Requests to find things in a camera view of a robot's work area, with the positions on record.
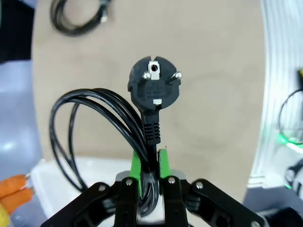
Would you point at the translucent white plastic container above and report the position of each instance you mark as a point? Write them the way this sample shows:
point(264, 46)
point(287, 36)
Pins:
point(101, 169)

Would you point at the person in yellow hoodie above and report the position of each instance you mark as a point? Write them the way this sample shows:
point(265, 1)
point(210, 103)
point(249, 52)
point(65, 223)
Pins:
point(3, 217)

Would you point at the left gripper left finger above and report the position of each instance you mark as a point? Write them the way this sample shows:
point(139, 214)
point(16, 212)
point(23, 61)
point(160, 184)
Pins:
point(106, 203)

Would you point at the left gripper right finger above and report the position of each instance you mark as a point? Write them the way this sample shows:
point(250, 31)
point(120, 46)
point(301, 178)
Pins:
point(201, 203)

